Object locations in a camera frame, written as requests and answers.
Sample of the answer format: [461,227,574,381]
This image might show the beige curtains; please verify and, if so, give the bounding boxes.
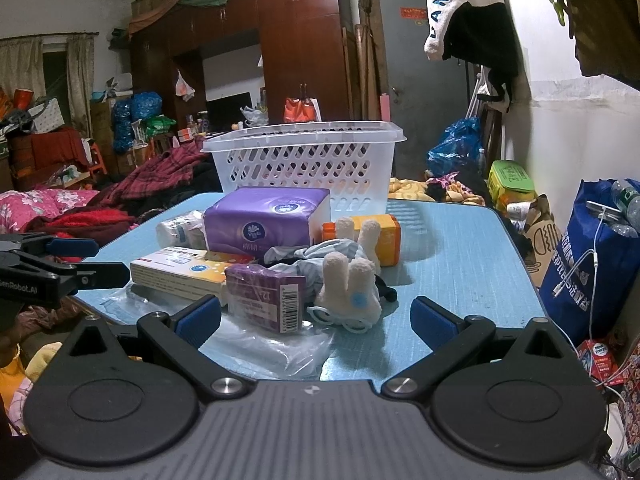
[1,32,94,136]

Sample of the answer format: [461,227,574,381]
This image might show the purple tissue pack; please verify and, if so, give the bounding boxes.
[203,186,331,258]

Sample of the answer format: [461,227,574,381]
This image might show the yellow patterned blanket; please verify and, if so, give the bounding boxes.
[387,172,492,207]

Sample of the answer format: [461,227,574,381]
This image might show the white black hanging hoodie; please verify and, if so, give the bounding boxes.
[424,0,518,113]

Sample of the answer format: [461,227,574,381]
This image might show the grey metal door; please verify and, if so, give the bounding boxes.
[378,0,469,180]

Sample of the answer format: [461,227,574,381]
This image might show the dark red wooden wardrobe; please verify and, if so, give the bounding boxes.
[129,0,356,126]

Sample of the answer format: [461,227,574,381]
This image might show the white charging cable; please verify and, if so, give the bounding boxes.
[552,201,626,391]

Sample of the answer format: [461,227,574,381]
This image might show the red milk carton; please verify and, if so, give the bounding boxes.
[578,339,618,384]

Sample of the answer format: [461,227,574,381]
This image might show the light blue cloth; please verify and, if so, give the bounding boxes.
[258,238,367,304]

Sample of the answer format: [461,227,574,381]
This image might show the orange white hanging bag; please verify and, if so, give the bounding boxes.
[283,82,321,124]

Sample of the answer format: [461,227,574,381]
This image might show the brown paper bag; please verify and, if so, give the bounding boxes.
[523,194,562,288]

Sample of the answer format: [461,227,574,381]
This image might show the orange yellow tissue pack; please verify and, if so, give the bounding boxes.
[321,214,401,268]

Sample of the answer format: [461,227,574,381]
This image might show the pink floral bedding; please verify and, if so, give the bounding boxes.
[0,188,98,234]

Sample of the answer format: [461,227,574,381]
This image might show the green yellow box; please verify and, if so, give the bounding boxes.
[488,160,537,211]

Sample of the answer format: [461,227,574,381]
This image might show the clear plastic bag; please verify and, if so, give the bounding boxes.
[84,283,335,380]

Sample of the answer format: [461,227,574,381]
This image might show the white orange box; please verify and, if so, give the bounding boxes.
[130,247,255,307]

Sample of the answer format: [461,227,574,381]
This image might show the blue plastic bag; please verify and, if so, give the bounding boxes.
[426,117,484,177]

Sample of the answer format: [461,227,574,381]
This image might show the small purple box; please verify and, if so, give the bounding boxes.
[224,263,306,334]

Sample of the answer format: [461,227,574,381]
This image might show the blue shopping bag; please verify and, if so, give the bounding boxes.
[539,179,639,346]

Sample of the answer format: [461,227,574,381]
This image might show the white plastic basket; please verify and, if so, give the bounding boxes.
[202,120,406,219]

